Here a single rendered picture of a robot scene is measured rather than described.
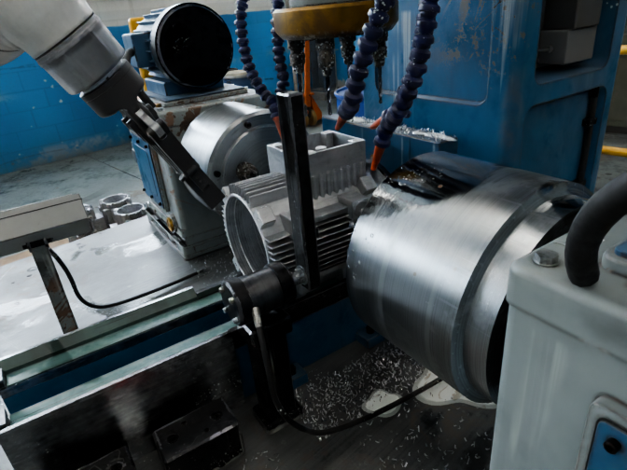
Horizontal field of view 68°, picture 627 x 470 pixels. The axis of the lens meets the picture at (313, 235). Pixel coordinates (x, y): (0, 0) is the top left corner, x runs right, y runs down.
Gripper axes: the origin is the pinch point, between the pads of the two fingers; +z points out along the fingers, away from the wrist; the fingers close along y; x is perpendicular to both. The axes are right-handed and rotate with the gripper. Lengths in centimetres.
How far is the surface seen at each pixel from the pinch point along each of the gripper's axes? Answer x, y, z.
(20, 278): 42, 58, 11
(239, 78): -163, 449, 142
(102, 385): 28.3, -11.2, 5.0
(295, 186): -5.9, -20.3, -1.1
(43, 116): 18, 541, 57
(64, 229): 20.2, 17.3, -3.7
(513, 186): -17.3, -41.3, 3.0
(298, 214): -4.0, -20.3, 2.1
